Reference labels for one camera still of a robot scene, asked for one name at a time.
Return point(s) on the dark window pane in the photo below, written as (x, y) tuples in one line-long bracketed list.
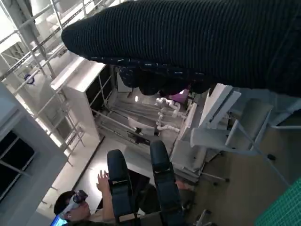
[(14, 160)]

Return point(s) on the tall white shelf cabinet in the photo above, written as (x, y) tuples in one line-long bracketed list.
[(77, 99)]

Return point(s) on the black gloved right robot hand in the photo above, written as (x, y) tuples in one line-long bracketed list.
[(188, 42)]

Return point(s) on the person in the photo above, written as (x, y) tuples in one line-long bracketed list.
[(104, 195)]

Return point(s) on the VR headset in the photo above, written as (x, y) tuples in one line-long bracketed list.
[(78, 196)]

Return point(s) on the green cutting mat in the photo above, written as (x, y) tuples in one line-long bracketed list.
[(282, 207)]

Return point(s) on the purple box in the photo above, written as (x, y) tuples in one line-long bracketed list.
[(178, 97)]

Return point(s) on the blue lit monitor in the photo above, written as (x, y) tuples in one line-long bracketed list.
[(58, 222)]

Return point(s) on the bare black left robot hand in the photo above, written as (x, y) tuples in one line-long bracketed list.
[(164, 188)]

